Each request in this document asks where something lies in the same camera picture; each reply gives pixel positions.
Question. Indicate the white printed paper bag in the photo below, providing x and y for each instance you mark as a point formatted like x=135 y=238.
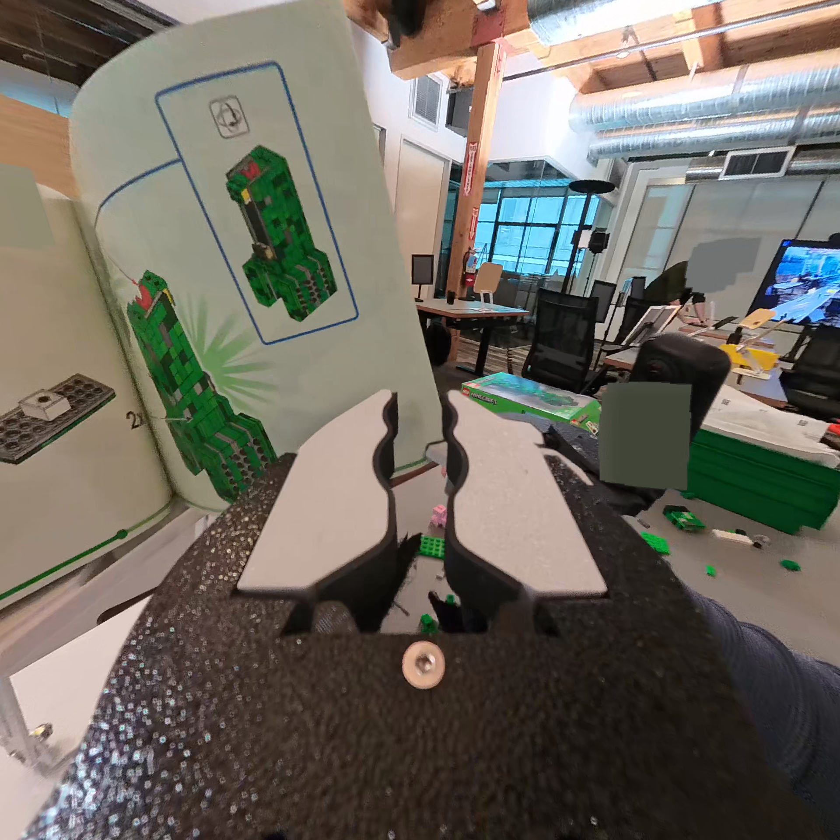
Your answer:
x=761 y=420

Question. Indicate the large wall screen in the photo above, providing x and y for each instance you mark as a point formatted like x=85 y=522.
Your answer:
x=807 y=282

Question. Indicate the scattered small green bricks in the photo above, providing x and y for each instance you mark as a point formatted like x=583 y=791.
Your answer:
x=653 y=543

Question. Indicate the long wooden work table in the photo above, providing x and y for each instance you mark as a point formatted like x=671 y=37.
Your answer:
x=620 y=359

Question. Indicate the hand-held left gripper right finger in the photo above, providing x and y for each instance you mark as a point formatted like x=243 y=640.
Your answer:
x=525 y=518

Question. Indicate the brick set instruction booklet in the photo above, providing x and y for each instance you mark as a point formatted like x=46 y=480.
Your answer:
x=197 y=407

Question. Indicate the yellow plastic part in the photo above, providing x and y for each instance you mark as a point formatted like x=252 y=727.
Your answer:
x=754 y=359

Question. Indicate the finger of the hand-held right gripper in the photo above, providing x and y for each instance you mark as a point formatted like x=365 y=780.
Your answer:
x=439 y=451

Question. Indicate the red fire extinguisher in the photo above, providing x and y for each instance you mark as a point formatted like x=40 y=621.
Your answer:
x=471 y=266

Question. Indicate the white stand with wooden board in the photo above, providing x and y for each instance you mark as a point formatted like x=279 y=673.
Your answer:
x=489 y=279

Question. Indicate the silver ventilation duct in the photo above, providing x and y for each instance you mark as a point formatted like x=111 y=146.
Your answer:
x=610 y=19
x=709 y=98
x=709 y=141

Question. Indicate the black wall speaker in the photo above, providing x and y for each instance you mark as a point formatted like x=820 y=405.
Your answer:
x=459 y=106

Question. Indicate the black speaker on stand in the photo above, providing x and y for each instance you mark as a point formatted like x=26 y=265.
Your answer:
x=598 y=241

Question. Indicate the grey desk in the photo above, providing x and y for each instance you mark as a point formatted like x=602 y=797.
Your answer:
x=722 y=590

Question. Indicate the green brick set box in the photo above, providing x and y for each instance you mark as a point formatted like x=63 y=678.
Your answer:
x=525 y=397

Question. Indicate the wooden top office table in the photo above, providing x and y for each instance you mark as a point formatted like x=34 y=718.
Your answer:
x=472 y=308

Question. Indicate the stack of green plastic bins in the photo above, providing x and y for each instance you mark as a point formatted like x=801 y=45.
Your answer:
x=754 y=485

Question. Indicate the white ceiling vent grille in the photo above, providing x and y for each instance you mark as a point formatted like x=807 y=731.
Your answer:
x=754 y=164

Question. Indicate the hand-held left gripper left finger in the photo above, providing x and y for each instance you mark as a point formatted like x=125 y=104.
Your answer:
x=315 y=512

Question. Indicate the white brick piece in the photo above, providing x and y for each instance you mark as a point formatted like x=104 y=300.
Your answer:
x=732 y=536

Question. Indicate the large paned window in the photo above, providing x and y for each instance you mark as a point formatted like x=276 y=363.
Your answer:
x=525 y=236

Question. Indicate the small framed display on pole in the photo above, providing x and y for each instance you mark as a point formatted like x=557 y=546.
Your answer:
x=422 y=269

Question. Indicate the person's right forearm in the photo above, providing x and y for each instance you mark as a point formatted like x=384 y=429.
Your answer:
x=787 y=709

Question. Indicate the partly built green brick model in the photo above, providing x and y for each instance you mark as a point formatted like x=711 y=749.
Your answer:
x=684 y=518

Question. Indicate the small pink brick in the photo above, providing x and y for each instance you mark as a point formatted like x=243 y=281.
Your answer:
x=438 y=516

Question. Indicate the black floor lamp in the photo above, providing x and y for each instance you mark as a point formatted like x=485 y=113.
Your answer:
x=592 y=186

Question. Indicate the tilted tablet on stand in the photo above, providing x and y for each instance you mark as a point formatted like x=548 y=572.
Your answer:
x=656 y=321

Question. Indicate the white wall air vent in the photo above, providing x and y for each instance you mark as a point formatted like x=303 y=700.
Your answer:
x=426 y=98

